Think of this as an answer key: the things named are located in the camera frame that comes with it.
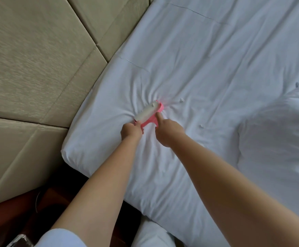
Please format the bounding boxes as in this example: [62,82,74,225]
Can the person's left forearm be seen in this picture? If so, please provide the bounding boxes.
[52,137,143,247]

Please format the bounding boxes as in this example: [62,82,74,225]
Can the person's white shirt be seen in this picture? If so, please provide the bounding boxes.
[34,228,88,247]

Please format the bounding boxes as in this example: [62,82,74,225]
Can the pink lint roller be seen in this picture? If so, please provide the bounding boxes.
[134,100,164,129]

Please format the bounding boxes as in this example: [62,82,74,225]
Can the beige padded headboard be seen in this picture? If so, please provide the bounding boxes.
[0,0,156,209]

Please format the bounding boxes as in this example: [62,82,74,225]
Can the person's right hand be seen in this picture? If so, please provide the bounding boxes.
[155,111,186,149]

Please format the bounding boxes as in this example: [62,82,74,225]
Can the person's right forearm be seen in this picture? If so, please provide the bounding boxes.
[170,135,299,247]

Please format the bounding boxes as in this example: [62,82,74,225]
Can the person's left hand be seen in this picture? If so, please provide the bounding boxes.
[120,121,144,143]

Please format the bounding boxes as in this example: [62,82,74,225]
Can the white bed sheet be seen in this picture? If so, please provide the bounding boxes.
[61,0,299,247]

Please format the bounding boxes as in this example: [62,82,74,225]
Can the scattered white lint bits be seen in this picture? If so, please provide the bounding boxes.
[177,97,207,130]

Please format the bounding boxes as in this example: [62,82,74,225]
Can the dark wooden nightstand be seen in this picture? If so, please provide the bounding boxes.
[0,167,141,247]

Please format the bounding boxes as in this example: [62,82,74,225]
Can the white duvet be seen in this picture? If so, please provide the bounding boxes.
[237,82,299,230]

